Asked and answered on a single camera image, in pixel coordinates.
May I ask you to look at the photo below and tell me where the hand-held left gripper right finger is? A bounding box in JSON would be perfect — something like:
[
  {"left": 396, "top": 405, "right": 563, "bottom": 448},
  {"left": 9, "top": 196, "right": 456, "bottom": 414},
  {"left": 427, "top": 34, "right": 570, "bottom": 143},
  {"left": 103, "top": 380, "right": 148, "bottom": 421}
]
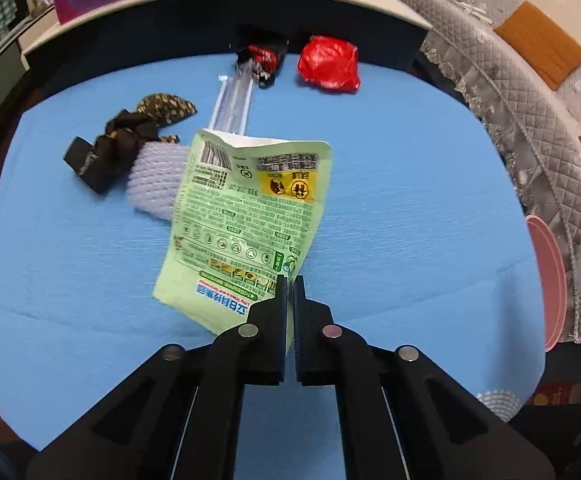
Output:
[{"left": 293, "top": 275, "right": 556, "bottom": 480}]

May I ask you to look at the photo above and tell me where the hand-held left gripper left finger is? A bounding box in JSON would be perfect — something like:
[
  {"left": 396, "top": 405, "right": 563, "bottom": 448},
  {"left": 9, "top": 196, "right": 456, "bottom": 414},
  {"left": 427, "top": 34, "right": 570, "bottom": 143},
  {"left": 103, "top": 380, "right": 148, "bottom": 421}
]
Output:
[{"left": 25, "top": 274, "right": 288, "bottom": 480}]

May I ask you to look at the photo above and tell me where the pink trash bin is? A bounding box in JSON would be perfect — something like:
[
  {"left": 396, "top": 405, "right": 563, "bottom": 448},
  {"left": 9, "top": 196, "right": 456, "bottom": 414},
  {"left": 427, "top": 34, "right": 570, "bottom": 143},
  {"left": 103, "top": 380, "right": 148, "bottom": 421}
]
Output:
[{"left": 525, "top": 214, "right": 569, "bottom": 352}]

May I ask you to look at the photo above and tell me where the green printed packet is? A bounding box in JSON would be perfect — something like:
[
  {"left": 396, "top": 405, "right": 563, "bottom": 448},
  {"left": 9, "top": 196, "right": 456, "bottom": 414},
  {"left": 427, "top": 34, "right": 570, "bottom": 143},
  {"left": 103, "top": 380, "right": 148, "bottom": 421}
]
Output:
[{"left": 151, "top": 129, "right": 332, "bottom": 336}]

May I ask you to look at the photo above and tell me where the clear plastic tube package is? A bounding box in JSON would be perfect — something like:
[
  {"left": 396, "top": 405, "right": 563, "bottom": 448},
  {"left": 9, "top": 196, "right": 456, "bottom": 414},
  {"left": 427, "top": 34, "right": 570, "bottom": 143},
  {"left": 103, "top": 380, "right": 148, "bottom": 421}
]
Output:
[{"left": 208, "top": 57, "right": 258, "bottom": 136}]

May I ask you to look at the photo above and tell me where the black floral scrunchie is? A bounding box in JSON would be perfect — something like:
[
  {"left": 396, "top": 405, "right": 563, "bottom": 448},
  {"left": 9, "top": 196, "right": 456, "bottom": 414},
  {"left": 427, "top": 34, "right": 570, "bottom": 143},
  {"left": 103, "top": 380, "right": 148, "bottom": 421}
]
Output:
[{"left": 63, "top": 92, "right": 198, "bottom": 195}]

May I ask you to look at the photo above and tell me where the red plastic bag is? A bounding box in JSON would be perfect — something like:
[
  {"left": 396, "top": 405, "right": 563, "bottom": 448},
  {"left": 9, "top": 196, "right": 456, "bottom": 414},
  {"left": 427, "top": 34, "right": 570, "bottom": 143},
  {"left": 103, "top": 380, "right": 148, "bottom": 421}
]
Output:
[{"left": 297, "top": 35, "right": 361, "bottom": 93}]

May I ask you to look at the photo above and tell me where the dark red patterned wrapper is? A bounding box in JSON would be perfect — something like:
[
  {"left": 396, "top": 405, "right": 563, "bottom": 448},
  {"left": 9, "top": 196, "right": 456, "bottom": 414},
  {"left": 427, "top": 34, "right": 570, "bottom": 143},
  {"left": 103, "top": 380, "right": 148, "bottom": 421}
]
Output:
[{"left": 235, "top": 42, "right": 288, "bottom": 88}]

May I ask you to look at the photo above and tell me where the red cardboard carton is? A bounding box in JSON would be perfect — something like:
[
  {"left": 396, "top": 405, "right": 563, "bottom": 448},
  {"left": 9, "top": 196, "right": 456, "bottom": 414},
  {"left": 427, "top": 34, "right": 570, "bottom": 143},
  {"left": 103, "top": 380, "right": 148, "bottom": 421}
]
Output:
[{"left": 531, "top": 382, "right": 581, "bottom": 408}]

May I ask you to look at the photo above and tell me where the blue tablecloth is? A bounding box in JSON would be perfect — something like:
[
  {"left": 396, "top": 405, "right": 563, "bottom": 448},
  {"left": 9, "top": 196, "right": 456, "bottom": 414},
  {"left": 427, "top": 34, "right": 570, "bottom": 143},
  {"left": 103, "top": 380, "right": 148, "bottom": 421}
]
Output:
[{"left": 0, "top": 52, "right": 544, "bottom": 480}]

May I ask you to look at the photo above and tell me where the small orange cushion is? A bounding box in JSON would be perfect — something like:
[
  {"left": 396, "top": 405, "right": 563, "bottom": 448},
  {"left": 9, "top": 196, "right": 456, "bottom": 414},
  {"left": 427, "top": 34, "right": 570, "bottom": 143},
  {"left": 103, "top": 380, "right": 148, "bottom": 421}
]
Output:
[{"left": 493, "top": 1, "right": 581, "bottom": 91}]

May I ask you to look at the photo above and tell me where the grey quilted sofa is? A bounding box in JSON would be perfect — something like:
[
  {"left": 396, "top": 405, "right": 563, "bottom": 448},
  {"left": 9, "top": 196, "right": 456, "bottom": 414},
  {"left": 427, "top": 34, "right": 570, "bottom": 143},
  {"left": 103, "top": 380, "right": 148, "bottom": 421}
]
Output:
[{"left": 375, "top": 0, "right": 581, "bottom": 346}]

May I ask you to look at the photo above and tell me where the white coffee table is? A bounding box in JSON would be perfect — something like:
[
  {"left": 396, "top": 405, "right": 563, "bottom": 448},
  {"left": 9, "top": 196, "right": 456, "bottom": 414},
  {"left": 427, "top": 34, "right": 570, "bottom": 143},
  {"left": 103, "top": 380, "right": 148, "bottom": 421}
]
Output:
[{"left": 20, "top": 0, "right": 434, "bottom": 76}]

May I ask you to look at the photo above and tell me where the white cable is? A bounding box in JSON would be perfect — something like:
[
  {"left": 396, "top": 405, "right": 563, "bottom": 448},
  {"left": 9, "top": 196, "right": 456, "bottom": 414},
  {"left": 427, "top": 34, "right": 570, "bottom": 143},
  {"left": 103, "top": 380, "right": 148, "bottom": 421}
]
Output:
[{"left": 435, "top": 0, "right": 491, "bottom": 17}]

